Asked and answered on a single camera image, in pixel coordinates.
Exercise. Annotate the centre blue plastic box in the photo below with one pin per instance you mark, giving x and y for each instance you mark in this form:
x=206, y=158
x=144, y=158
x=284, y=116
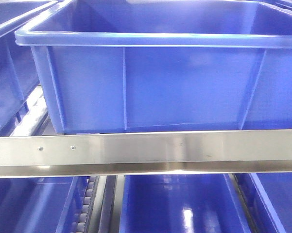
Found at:
x=123, y=66

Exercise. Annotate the lower right blue box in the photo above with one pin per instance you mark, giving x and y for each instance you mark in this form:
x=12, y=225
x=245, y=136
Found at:
x=268, y=197

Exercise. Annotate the lower shelf roller track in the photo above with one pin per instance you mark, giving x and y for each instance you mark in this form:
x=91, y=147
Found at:
x=89, y=219

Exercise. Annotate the white upper shelf rollers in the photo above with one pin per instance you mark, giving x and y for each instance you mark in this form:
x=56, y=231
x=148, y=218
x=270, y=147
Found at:
x=35, y=116

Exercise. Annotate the lower left blue box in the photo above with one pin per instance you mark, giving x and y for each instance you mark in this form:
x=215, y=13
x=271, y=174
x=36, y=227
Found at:
x=41, y=205

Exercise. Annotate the stainless steel shelf beam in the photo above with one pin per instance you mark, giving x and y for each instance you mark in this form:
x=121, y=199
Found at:
x=198, y=152

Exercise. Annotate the lower centre blue box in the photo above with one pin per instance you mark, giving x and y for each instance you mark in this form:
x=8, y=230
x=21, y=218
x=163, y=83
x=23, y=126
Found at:
x=201, y=203

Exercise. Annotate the blue plastic box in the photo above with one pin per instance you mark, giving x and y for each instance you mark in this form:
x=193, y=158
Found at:
x=18, y=74
x=123, y=66

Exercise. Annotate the left blue plastic box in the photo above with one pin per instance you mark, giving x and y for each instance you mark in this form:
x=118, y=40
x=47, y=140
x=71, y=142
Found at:
x=18, y=74

